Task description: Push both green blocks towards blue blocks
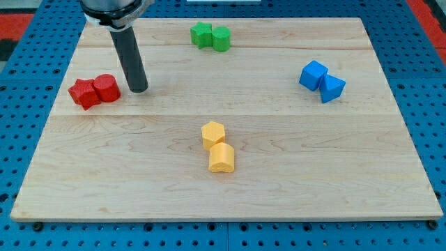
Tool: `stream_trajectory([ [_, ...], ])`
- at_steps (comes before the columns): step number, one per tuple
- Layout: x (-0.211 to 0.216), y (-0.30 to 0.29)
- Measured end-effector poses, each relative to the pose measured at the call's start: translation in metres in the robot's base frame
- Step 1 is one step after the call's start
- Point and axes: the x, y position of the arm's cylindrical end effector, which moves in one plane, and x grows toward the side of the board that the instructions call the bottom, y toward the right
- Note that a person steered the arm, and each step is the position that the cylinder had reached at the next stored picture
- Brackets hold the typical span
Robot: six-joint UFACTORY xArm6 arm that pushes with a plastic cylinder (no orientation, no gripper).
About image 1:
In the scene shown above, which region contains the yellow heart block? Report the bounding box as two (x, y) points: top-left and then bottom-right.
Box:
(208, 142), (235, 173)

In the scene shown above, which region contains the wooden board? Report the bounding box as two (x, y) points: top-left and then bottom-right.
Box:
(10, 17), (443, 222)

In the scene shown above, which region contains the yellow hexagon block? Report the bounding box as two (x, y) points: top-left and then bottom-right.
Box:
(201, 121), (226, 150)

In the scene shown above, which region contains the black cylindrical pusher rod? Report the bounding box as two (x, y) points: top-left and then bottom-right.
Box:
(110, 27), (149, 93)

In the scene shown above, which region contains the red star block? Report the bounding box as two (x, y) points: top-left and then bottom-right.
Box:
(68, 79), (101, 110)

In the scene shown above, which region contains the green star block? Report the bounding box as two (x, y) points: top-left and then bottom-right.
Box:
(190, 22), (213, 49)

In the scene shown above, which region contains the green cylinder block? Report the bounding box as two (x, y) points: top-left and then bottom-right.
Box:
(212, 26), (231, 52)

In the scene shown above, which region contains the blue triangular prism block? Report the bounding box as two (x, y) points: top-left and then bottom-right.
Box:
(319, 74), (346, 103)

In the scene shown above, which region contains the red cylinder block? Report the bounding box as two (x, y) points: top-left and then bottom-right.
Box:
(93, 74), (121, 102)

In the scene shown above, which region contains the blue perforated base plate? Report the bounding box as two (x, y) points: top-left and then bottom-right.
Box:
(1, 0), (445, 250)

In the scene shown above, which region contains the blue cube block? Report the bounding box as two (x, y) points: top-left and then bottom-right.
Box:
(299, 61), (328, 91)

